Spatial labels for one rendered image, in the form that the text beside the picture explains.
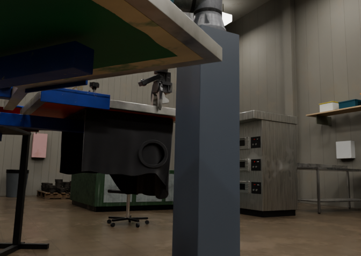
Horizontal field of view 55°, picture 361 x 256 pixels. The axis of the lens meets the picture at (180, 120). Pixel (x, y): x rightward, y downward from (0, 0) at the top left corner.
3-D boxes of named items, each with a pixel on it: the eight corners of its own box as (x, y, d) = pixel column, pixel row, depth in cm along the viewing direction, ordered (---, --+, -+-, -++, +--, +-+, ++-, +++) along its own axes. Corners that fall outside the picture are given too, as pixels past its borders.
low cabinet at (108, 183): (94, 212, 581) (96, 167, 593) (69, 204, 729) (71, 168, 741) (191, 209, 679) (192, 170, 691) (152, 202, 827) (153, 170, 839)
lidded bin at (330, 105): (343, 111, 826) (342, 102, 830) (333, 110, 810) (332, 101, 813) (327, 114, 862) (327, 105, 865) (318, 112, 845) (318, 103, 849)
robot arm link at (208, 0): (226, 8, 136) (226, -23, 138) (193, 5, 134) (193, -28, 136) (217, 22, 148) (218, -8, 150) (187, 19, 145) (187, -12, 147)
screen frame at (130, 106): (146, 129, 234) (146, 123, 235) (195, 118, 185) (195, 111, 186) (19, 116, 193) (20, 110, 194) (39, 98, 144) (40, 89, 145)
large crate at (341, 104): (365, 108, 777) (365, 100, 779) (355, 106, 761) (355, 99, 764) (347, 111, 815) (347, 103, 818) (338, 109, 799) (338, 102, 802)
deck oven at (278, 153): (204, 210, 665) (206, 119, 693) (247, 208, 720) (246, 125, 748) (254, 218, 550) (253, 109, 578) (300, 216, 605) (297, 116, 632)
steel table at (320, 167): (378, 211, 731) (375, 165, 746) (319, 213, 643) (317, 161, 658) (348, 207, 792) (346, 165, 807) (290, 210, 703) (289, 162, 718)
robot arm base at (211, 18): (234, 35, 136) (234, 11, 138) (201, 26, 129) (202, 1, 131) (212, 46, 149) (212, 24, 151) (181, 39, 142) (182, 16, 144)
